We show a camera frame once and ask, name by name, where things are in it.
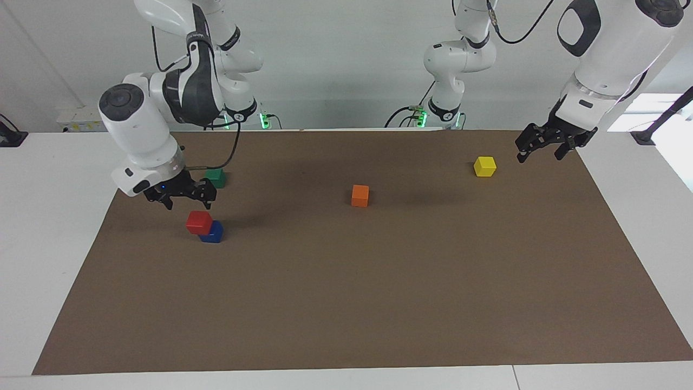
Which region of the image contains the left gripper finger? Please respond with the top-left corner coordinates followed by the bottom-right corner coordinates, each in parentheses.
top-left (553, 128), bottom-right (599, 161)
top-left (515, 123), bottom-right (549, 164)

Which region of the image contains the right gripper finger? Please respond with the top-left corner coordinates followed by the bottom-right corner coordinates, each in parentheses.
top-left (143, 192), bottom-right (174, 211)
top-left (194, 177), bottom-right (218, 211)

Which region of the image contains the red cube block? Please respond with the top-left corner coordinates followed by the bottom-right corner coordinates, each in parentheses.
top-left (186, 211), bottom-right (213, 235)

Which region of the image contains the blue cube block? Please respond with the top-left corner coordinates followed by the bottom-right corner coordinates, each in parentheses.
top-left (199, 220), bottom-right (224, 243)

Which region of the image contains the black angled stand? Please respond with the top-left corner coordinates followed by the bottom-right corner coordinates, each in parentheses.
top-left (631, 86), bottom-right (693, 146)

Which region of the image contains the white power strip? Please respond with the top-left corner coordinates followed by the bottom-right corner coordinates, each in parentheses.
top-left (57, 107), bottom-right (109, 133)

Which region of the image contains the black table clamp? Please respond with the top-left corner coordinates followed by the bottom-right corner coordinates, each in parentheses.
top-left (0, 115), bottom-right (29, 147)

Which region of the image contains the brown table mat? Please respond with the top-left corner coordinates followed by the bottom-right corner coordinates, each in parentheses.
top-left (31, 129), bottom-right (693, 375)

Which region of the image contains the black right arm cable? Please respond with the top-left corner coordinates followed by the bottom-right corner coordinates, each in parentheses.
top-left (184, 111), bottom-right (242, 171)

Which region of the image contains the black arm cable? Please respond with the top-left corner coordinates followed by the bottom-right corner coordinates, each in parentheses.
top-left (486, 0), bottom-right (558, 45)
top-left (184, 111), bottom-right (242, 171)

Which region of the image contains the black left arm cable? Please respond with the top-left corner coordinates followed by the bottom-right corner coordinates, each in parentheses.
top-left (486, 0), bottom-right (558, 45)

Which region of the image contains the black base cable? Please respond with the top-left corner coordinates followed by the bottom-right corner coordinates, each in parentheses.
top-left (384, 81), bottom-right (436, 129)

